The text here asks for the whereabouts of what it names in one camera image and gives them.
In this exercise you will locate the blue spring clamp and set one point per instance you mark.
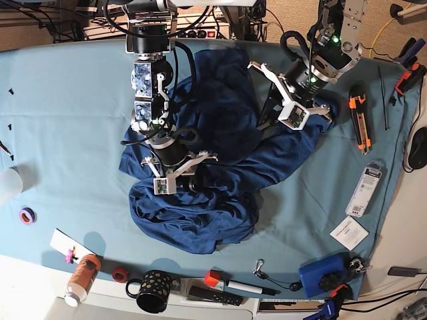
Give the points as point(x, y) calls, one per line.
point(411, 48)

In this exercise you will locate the teal table cloth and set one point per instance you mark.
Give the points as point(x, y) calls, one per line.
point(71, 108)

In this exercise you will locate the black mug yellow dots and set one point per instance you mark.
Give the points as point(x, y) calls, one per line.
point(154, 289)

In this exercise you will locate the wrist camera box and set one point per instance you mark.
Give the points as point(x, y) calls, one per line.
point(294, 116)
point(164, 186)

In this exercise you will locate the blue box with knob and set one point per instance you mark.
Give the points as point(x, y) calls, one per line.
point(325, 275)

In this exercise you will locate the carabiner with black lanyard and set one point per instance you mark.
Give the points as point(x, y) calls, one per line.
point(258, 272)

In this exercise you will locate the white paper strip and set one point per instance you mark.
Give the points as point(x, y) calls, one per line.
point(67, 245)

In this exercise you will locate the black adapter block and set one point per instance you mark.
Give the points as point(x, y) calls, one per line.
point(403, 271)

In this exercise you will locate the black remote control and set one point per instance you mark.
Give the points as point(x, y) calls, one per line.
point(216, 296)

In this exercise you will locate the translucent plastic cup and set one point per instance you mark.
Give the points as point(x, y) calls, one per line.
point(11, 184)

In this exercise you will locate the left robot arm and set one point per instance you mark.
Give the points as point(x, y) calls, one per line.
point(330, 49)

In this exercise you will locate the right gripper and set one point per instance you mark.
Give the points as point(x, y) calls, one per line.
point(171, 157)

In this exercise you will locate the dark blue t-shirt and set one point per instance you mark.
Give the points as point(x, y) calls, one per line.
point(225, 110)

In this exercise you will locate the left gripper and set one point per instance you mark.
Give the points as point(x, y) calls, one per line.
point(299, 84)

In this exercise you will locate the orange plastic bottle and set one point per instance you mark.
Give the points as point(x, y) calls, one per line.
point(81, 281)

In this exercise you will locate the white black marker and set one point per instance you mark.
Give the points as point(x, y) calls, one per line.
point(250, 288)

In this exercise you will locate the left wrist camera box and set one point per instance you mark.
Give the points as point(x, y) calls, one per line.
point(294, 116)

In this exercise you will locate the red cube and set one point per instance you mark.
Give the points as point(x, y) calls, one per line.
point(212, 278)

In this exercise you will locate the purple tape roll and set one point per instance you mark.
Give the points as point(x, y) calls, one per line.
point(27, 215)

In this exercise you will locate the orange black bar clamp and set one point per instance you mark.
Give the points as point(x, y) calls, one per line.
point(414, 74)

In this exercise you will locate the black computer mouse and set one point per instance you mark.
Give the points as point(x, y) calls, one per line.
point(418, 152)

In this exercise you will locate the pink small clip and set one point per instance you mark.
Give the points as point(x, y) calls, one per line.
point(71, 257)

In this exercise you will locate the black orange utility knife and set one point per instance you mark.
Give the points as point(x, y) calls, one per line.
point(357, 103)

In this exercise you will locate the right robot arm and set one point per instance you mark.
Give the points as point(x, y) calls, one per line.
point(150, 34)

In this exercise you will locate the blue orange bottom clamp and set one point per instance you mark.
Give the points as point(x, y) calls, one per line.
point(331, 308)

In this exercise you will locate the clear blister pack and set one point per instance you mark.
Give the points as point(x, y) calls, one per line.
point(365, 188)

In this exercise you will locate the black zip tie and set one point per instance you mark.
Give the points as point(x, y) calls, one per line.
point(383, 99)

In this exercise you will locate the red tape roll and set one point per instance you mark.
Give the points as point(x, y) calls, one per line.
point(120, 275)

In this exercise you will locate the white paper card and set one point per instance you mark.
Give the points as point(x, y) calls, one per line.
point(349, 233)

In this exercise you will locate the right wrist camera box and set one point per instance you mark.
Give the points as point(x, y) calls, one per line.
point(164, 186)

